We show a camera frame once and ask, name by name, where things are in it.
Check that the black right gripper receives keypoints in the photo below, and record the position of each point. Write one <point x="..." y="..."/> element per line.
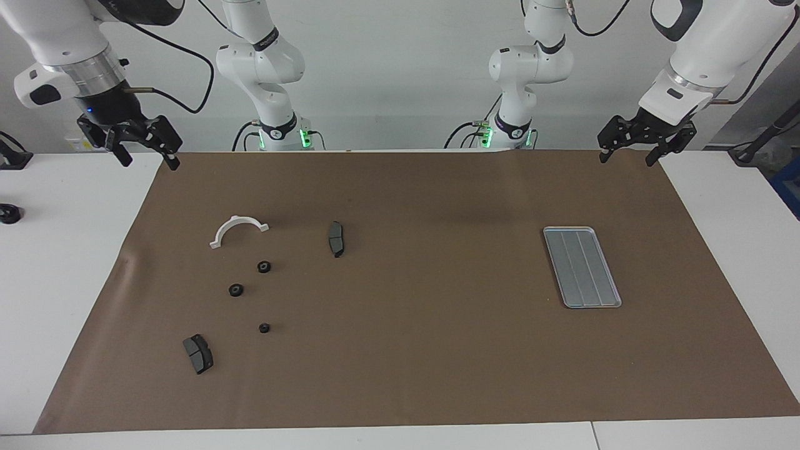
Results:
<point x="109" y="106"/>

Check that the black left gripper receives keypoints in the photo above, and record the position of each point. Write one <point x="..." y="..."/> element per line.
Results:
<point x="653" y="125"/>

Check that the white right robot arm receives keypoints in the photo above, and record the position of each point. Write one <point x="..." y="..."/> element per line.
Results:
<point x="262" y="56"/>

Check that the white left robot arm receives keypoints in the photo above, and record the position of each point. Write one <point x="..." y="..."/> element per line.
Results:
<point x="531" y="62"/>

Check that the silver ribbed metal tray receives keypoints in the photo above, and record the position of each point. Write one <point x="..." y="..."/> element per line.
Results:
<point x="581" y="269"/>

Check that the black stand pole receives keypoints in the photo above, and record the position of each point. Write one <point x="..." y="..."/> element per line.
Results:
<point x="765" y="134"/>

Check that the black table clamp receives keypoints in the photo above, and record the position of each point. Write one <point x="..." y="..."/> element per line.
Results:
<point x="12" y="159"/>

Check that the black round knob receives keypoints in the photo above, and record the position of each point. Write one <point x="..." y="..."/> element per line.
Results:
<point x="9" y="214"/>

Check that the blue crate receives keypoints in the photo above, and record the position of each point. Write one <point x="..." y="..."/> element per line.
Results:
<point x="790" y="187"/>

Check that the long grey brake pad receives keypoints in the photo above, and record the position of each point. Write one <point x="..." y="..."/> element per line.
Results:
<point x="336" y="239"/>

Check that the short grey brake pad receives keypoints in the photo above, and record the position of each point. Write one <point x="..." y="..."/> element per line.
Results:
<point x="198" y="354"/>

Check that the brown paper table mat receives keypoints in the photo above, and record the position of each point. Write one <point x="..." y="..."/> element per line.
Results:
<point x="400" y="362"/>

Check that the white curved plastic bracket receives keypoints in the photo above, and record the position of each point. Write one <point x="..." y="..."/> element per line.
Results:
<point x="239" y="220"/>

